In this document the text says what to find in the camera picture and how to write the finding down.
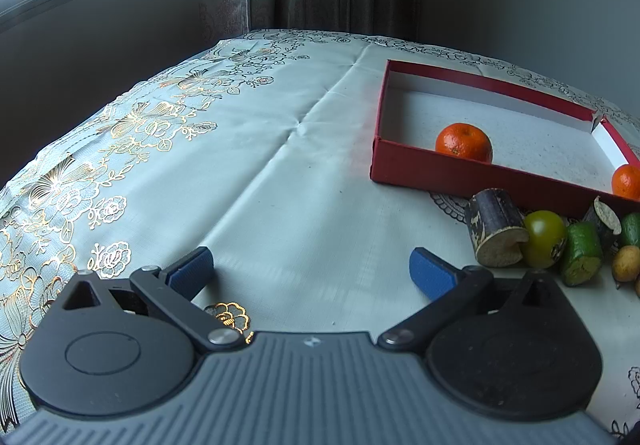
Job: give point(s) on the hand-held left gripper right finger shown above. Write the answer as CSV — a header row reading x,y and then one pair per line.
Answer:
x,y
432,275

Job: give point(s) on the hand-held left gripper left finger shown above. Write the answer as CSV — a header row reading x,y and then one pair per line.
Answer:
x,y
187,271

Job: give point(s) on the red cardboard box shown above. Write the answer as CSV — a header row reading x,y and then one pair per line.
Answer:
x,y
425,170

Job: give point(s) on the large green tomato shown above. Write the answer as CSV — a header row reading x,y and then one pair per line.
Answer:
x,y
542,237

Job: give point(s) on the green cucumber chunk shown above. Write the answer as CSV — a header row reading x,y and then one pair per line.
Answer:
x,y
580,250

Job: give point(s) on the dark eggplant slice piece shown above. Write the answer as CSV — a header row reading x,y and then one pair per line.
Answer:
x,y
602,221

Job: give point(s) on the small brown potato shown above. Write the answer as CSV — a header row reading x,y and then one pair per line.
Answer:
x,y
626,264

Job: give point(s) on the dark eggplant chunk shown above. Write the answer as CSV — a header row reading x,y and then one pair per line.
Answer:
x,y
492,220

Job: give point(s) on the orange mandarin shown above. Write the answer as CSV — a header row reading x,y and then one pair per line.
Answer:
x,y
627,181
464,142

